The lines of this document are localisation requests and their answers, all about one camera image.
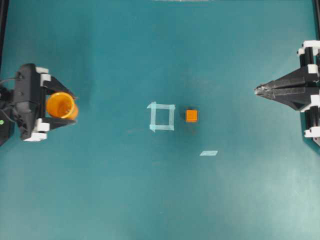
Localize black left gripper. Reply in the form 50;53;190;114
12;63;77;142

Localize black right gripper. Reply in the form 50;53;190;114
254;40;320;145

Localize black aluminium frame rail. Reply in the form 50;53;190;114
0;0;10;65

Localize light tape strip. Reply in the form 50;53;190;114
200;150;218;157

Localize orange plastic cup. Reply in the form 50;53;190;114
46;92;79;120

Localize orange cube block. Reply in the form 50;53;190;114
185;109;198;123

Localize light tape square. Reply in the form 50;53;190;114
147;101;176;133

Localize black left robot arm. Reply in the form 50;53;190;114
0;63;79;144

